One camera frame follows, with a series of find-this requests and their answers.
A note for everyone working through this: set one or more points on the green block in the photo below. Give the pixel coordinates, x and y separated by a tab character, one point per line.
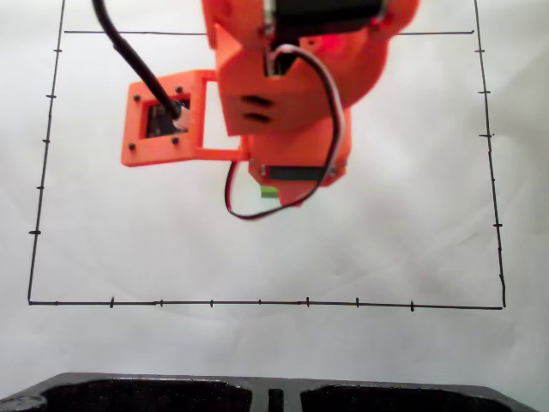
269	192

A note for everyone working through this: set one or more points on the white paper sheet black lines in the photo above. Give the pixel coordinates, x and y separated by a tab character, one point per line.
128	257

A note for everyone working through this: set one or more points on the orange camera box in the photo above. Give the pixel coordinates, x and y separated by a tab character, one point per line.
158	148

